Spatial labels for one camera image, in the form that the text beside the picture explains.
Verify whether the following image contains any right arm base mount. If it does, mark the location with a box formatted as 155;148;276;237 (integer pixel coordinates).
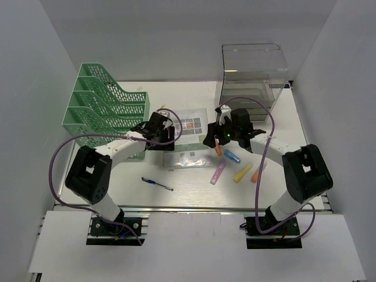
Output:
239;217;302;250

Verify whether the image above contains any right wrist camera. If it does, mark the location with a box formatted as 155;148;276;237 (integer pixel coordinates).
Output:
215;105;231;125

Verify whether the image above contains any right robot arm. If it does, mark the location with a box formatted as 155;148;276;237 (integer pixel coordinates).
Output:
203;106;333;234

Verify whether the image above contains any clear acrylic drawer unit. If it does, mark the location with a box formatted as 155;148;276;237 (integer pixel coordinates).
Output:
214;42;288;122

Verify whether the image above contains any blue highlighter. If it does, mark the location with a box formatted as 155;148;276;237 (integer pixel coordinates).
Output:
223;149;241;164

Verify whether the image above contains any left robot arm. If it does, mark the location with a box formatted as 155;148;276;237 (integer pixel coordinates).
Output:
65;112;175;234

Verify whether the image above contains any yellow highlighter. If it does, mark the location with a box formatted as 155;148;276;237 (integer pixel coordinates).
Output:
233;162;253;183

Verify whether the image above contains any purple highlighter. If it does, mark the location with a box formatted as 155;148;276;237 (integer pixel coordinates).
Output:
210;159;226;185

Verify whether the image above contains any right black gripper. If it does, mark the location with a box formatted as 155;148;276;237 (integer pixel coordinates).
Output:
203;116;241;148

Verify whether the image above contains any document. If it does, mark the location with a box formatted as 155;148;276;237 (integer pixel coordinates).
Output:
163;108;212;170

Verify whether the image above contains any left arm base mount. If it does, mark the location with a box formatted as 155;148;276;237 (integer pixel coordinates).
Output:
86;216;149;247

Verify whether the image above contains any green file organizer rack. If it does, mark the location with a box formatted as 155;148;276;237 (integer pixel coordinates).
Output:
61;62;150;162

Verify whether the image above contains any blue ballpoint pen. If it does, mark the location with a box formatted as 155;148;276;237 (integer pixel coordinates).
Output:
141;177;174;192

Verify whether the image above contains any orange highlighter near gripper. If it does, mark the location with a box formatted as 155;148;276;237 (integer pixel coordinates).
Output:
214;139;223;156

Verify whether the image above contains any orange highlighter white cap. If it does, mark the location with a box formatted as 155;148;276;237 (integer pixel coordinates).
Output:
251;163;267;183

